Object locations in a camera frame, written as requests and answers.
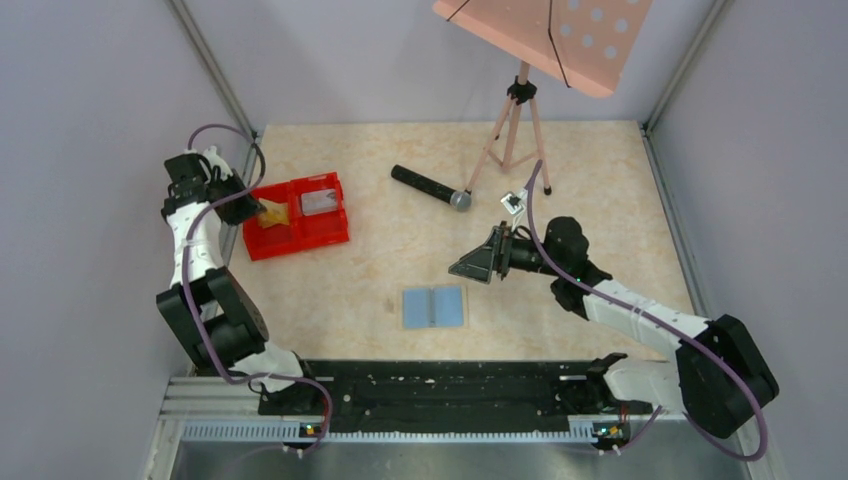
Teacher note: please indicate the red plastic bin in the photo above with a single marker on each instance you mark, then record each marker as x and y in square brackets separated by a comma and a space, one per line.
[304, 232]

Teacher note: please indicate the black handheld microphone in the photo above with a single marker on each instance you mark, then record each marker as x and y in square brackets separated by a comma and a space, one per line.
[460, 200]

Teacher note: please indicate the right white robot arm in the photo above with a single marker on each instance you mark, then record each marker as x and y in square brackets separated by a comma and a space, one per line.
[711, 369]

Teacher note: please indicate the pink music stand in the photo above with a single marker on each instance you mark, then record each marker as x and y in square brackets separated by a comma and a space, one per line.
[584, 44]

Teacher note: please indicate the silver card in bin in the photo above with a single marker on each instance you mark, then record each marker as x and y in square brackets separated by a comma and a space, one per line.
[319, 202]

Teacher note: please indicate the gold card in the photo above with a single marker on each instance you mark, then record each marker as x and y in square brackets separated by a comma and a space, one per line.
[274, 214]

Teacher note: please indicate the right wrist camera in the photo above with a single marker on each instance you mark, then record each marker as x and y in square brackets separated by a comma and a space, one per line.
[515, 203]

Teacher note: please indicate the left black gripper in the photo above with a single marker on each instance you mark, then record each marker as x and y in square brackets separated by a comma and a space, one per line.
[240, 204]

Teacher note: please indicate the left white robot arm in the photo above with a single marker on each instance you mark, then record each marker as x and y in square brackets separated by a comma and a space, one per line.
[211, 315]

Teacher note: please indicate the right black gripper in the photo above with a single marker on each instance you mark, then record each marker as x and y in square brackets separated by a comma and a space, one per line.
[500, 252]

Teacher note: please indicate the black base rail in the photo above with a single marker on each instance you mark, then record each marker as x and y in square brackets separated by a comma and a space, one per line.
[443, 397]

